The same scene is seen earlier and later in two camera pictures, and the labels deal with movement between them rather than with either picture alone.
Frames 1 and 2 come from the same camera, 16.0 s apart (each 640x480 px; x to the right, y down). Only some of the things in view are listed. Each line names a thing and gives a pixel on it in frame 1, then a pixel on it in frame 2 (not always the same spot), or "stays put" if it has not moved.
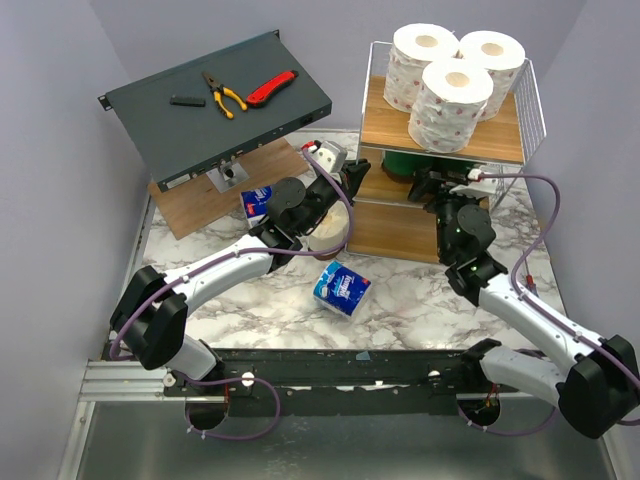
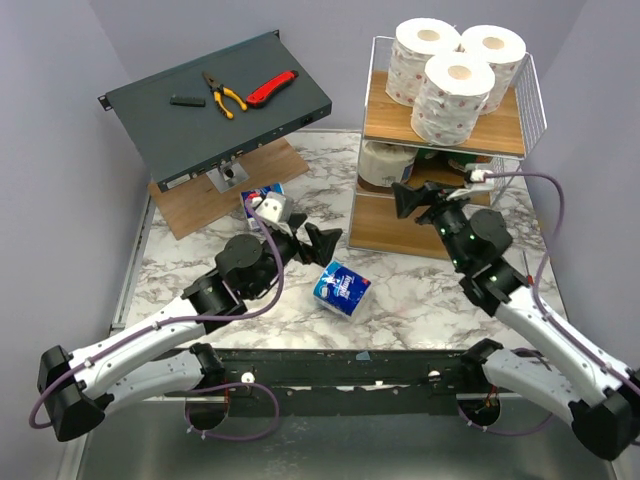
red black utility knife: [259, 96] stays put
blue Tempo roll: [256, 204] stays put
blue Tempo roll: [340, 289] stays put
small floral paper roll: [414, 46] stays put
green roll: [402, 165] → [431, 158]
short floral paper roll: [448, 101] stays put
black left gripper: [352, 176] → [323, 241]
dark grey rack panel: [193, 118] stays put
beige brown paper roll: [331, 233] → [381, 165]
